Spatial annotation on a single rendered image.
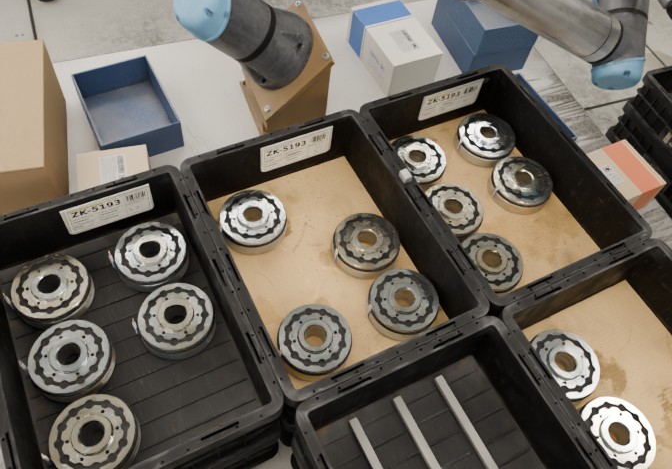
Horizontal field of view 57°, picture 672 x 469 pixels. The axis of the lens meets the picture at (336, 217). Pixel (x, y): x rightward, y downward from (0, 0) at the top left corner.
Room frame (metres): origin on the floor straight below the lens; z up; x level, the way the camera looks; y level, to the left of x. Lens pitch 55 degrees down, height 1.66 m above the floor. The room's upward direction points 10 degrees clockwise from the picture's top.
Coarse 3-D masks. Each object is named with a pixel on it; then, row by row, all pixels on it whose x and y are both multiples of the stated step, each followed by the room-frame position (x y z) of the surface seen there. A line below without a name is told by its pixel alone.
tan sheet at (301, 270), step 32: (288, 192) 0.60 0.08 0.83; (320, 192) 0.61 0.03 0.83; (352, 192) 0.62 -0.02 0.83; (288, 224) 0.54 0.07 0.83; (320, 224) 0.55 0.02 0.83; (256, 256) 0.47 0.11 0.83; (288, 256) 0.48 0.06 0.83; (320, 256) 0.49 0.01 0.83; (256, 288) 0.42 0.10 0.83; (288, 288) 0.43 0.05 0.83; (320, 288) 0.44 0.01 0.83; (352, 288) 0.45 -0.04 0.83; (352, 320) 0.39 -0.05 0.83; (352, 352) 0.35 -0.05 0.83
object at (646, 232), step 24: (480, 72) 0.85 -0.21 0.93; (504, 72) 0.87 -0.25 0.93; (408, 96) 0.77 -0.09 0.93; (528, 96) 0.82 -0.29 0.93; (552, 120) 0.77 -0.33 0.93; (384, 144) 0.65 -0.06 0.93; (576, 144) 0.72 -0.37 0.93; (432, 216) 0.53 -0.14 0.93; (456, 240) 0.50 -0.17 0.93; (624, 240) 0.55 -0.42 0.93; (576, 264) 0.49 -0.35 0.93; (480, 288) 0.43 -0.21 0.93; (528, 288) 0.45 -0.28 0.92
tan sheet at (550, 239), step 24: (456, 120) 0.83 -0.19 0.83; (456, 168) 0.71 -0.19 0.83; (480, 168) 0.72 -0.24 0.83; (480, 192) 0.67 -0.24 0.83; (552, 192) 0.70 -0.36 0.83; (504, 216) 0.63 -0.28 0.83; (528, 216) 0.64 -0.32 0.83; (552, 216) 0.65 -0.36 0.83; (528, 240) 0.59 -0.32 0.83; (552, 240) 0.60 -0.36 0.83; (576, 240) 0.60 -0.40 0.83; (528, 264) 0.54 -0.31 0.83; (552, 264) 0.55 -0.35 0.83
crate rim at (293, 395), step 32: (288, 128) 0.65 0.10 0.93; (192, 160) 0.56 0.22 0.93; (384, 160) 0.62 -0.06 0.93; (192, 192) 0.50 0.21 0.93; (224, 256) 0.41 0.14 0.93; (448, 256) 0.47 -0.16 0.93; (256, 320) 0.32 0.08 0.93; (448, 320) 0.37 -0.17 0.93; (384, 352) 0.31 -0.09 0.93; (288, 384) 0.25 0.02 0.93; (320, 384) 0.26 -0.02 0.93
